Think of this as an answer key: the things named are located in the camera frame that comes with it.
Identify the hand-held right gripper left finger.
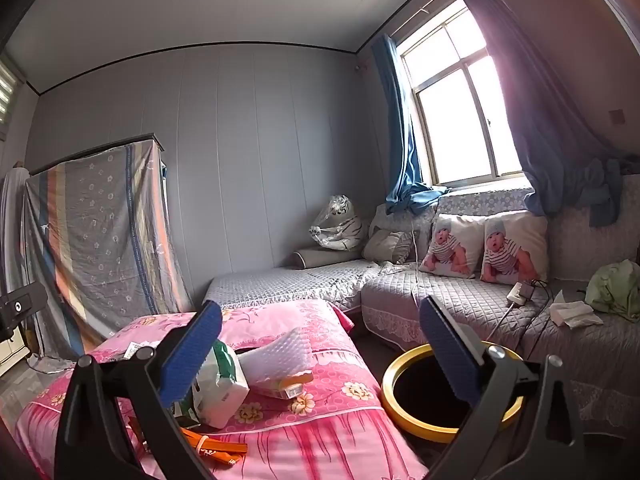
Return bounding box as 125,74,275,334
52,300,223,480

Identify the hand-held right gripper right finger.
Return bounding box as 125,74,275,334
419,295,588,480

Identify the black bin with yellow rim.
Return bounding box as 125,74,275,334
381,341,526,443

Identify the white green medicine box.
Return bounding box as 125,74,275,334
121,341,161,362

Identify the white foam net sleeve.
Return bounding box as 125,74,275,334
237,326,315,392

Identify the white power adapter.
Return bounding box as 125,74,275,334
506,281,539,309

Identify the orange snack wrapper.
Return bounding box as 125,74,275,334
127,416,249,467

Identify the baby print pillow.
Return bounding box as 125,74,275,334
419,212,487,279
480,210,551,286

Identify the striped cloth covered wardrobe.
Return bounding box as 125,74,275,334
22,132,195,358

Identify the small yellow white box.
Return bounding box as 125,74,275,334
267,371,315,402

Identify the grey cushion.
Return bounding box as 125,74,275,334
362,227,416,265

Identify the grey quilted sofa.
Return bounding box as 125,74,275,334
202,174,640,438

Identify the white crumpled tissue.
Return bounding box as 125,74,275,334
549,300,605,330

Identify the pink floral tablecloth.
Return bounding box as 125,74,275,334
15,299,431,480

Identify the grey bolster pillow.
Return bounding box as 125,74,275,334
292,247,362,268

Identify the plush tiger in plastic bag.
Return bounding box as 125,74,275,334
308,194,370,252

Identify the light green cloth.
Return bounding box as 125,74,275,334
584,259,640,322

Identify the window blind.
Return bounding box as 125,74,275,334
0,54,26,142

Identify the window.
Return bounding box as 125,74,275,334
395,0,532,187

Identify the dark blue curtain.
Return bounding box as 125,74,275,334
447,0,626,228

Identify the white cable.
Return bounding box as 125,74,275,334
407,205,424,311

